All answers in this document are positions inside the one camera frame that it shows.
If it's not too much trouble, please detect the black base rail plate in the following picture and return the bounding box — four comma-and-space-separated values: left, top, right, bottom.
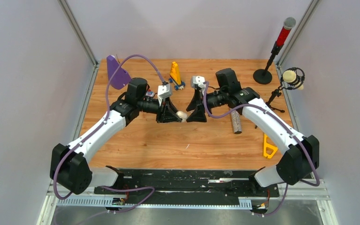
86, 168, 292, 206

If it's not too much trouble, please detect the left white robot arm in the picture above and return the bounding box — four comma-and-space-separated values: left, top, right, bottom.
50, 77, 188, 199

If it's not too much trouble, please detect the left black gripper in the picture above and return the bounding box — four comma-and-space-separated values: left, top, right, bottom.
138, 97, 182, 124

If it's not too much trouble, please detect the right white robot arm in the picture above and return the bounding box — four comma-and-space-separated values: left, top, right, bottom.
187, 68, 319, 196

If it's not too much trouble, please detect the beige microphone shock mount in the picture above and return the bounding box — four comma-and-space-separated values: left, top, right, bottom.
266, 67, 306, 113

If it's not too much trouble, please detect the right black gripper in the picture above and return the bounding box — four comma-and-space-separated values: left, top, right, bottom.
186, 89, 228, 122

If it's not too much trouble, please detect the glitter silver microphone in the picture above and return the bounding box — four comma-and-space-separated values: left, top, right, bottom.
230, 111, 242, 135

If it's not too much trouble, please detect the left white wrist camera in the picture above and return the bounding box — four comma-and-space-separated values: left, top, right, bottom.
157, 83, 172, 106

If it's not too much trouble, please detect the purple cable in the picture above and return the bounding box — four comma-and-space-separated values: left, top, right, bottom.
53, 54, 169, 214
202, 81, 321, 217

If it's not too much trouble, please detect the yellow blue toy car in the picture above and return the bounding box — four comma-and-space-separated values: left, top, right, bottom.
169, 61, 185, 90

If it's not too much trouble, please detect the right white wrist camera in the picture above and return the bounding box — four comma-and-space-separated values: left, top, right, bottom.
191, 75, 206, 90

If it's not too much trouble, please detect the white earbud charging case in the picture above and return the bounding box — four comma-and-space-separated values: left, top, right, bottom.
176, 111, 188, 122

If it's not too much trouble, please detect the yellow plastic handle tool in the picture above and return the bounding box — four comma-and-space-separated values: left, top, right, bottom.
262, 133, 278, 159

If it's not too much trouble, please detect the purple plastic wedge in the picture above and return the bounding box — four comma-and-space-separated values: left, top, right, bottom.
106, 55, 131, 90

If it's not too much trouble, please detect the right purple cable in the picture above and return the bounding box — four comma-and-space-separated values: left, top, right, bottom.
202, 81, 321, 217

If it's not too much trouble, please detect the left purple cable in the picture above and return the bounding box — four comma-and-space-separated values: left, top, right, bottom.
53, 54, 169, 214

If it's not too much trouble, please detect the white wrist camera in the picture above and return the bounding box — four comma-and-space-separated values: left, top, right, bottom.
157, 83, 172, 106
191, 75, 206, 90

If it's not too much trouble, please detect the red microphone on stand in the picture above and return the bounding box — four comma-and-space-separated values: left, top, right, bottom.
253, 17, 296, 84

